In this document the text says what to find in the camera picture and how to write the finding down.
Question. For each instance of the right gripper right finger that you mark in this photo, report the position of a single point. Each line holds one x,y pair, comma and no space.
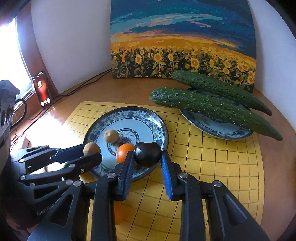
181,186

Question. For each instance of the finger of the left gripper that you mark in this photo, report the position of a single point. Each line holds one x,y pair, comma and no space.
76,165
44,155

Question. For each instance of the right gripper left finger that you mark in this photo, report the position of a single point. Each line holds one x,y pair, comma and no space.
114,186

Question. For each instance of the orange tangerine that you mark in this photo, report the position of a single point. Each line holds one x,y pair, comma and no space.
118,212
122,152

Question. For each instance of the brown longan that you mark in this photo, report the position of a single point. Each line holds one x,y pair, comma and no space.
91,148
111,136

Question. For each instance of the dark purple plum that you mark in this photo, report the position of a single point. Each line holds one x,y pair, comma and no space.
147,154

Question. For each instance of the orange tangerine on plate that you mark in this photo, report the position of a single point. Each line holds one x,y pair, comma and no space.
122,152

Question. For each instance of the yellow go board mat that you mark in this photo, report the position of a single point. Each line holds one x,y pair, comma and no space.
230,175

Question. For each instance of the brown longan on plate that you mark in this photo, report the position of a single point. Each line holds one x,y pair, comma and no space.
111,136

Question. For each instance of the blue white porcelain plate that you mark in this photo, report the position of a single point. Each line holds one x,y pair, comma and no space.
134,125

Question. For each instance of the smartphone with red screen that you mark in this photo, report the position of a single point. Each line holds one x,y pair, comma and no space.
41,88

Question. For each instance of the lower green cucumber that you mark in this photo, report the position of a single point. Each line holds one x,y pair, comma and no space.
215,108

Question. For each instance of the green cucumber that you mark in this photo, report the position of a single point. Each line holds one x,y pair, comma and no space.
215,108
221,88

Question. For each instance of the upper green cucumber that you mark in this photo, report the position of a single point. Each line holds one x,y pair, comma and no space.
221,88

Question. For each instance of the sunflower field painting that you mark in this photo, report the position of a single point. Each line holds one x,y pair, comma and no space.
151,39

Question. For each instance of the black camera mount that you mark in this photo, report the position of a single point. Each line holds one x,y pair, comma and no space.
8,101

